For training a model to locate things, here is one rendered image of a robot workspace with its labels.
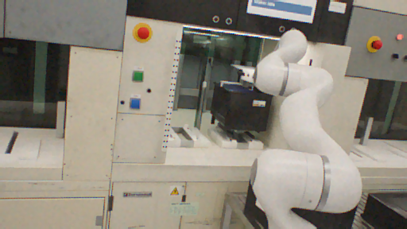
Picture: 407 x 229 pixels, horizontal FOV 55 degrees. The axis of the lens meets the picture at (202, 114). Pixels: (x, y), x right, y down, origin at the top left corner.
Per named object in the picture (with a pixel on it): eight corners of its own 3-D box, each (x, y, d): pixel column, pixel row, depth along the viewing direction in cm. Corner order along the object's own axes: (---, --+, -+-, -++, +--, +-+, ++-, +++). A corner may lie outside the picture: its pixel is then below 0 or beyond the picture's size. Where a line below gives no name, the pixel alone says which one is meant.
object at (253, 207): (242, 208, 147) (250, 166, 143) (298, 201, 160) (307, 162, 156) (290, 251, 123) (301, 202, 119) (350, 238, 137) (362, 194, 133)
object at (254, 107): (219, 137, 176) (230, 67, 168) (205, 124, 194) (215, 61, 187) (267, 140, 184) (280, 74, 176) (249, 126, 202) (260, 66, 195)
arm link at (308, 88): (280, 216, 84) (354, 228, 84) (294, 180, 76) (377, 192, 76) (272, 85, 123) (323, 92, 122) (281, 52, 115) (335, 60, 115)
